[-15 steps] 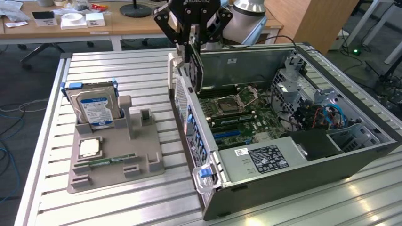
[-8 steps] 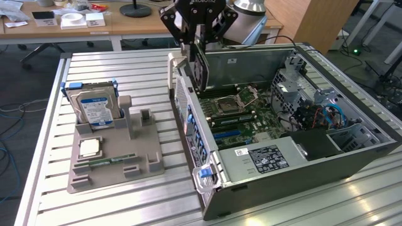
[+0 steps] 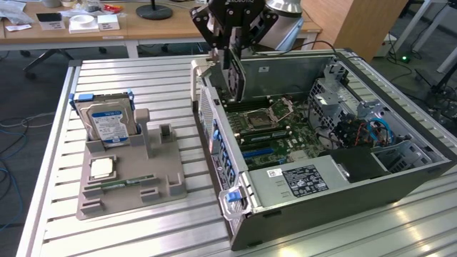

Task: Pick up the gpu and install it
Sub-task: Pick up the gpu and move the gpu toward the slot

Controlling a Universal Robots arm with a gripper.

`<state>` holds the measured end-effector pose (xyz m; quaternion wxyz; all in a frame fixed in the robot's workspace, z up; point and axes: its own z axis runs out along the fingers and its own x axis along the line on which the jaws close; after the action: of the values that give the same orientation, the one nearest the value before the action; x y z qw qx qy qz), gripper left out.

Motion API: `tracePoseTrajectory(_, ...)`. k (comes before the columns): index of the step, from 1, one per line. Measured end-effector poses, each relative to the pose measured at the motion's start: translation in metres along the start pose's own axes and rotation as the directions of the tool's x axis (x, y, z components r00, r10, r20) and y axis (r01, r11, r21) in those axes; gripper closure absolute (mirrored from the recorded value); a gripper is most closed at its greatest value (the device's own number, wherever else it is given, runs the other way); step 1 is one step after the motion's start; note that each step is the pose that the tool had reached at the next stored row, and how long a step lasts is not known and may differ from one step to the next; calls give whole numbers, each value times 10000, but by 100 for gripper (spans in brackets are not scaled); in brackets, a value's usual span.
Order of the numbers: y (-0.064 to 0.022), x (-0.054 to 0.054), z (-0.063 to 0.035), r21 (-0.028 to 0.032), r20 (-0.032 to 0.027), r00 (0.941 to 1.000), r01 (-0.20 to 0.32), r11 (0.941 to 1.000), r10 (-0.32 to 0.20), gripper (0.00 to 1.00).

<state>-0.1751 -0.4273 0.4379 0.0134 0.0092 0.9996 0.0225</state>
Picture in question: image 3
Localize black round lamp base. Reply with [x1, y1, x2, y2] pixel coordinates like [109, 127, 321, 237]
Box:
[134, 0, 173, 20]

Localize grey power supply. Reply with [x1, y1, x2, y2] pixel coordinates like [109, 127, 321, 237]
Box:
[247, 156, 353, 208]

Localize green motherboard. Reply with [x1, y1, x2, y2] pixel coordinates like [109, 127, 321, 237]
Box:
[219, 93, 331, 171]

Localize wooden desk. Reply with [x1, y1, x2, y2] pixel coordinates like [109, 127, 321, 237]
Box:
[0, 0, 322, 51]

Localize flat white box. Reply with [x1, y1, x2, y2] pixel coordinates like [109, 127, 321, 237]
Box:
[67, 20, 101, 34]

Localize white electrical box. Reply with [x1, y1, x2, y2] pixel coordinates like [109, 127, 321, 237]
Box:
[378, 33, 399, 58]

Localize black office chair base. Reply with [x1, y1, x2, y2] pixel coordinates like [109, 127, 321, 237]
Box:
[21, 47, 107, 80]

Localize hard disk in blue caddy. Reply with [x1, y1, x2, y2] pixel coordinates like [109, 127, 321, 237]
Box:
[67, 89, 141, 148]

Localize perforated metal drive cage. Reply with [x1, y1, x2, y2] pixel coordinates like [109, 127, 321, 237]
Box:
[306, 77, 358, 126]

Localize black and red wire bundle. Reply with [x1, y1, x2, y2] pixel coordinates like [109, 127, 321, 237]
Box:
[334, 120, 371, 148]

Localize metal socket cover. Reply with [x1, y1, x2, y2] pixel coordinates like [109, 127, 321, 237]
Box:
[269, 96, 295, 115]

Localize small white box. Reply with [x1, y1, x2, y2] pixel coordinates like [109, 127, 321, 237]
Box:
[95, 14, 121, 32]

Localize grey parts rack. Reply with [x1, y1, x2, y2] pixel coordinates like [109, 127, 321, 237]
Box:
[74, 108, 187, 222]

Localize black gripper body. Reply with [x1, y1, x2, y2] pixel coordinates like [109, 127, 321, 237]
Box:
[206, 0, 266, 27]

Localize clear plastic bag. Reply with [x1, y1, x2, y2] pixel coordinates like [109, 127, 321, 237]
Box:
[0, 1, 34, 25]

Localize green expansion card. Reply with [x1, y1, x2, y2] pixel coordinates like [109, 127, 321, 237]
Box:
[207, 25, 247, 104]

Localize blue disk wire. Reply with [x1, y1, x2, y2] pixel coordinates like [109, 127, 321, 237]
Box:
[366, 117, 395, 147]

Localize metal disk bay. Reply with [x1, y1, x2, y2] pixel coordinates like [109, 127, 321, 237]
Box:
[370, 139, 434, 175]

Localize silver CPU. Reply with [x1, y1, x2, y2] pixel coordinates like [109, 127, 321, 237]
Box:
[87, 158, 115, 179]

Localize CPU socket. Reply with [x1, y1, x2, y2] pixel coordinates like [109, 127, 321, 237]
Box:
[242, 108, 274, 129]

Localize open dark PC case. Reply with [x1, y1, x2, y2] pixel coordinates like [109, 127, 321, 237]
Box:
[190, 47, 451, 252]

